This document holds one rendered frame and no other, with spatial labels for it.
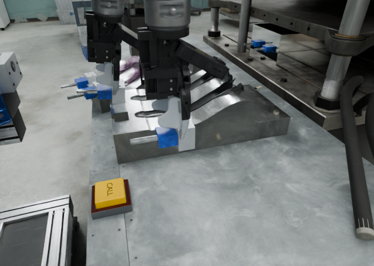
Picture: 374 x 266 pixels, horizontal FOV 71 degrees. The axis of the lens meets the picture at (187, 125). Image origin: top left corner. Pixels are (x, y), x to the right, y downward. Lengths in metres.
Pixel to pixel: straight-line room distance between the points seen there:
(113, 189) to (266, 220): 0.32
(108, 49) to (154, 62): 0.26
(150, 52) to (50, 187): 1.61
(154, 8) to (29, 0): 7.62
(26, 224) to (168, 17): 1.26
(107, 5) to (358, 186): 0.66
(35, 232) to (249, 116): 1.10
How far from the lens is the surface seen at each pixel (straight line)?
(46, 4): 8.00
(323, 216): 0.63
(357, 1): 1.00
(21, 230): 1.49
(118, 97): 0.79
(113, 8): 0.68
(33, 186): 2.03
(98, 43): 0.70
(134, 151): 0.69
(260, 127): 0.78
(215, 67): 0.49
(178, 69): 0.46
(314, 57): 1.53
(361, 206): 0.63
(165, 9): 0.43
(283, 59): 1.42
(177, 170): 0.67
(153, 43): 0.46
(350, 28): 1.01
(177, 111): 0.49
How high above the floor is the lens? 1.24
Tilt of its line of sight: 31 degrees down
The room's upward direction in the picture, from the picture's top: straight up
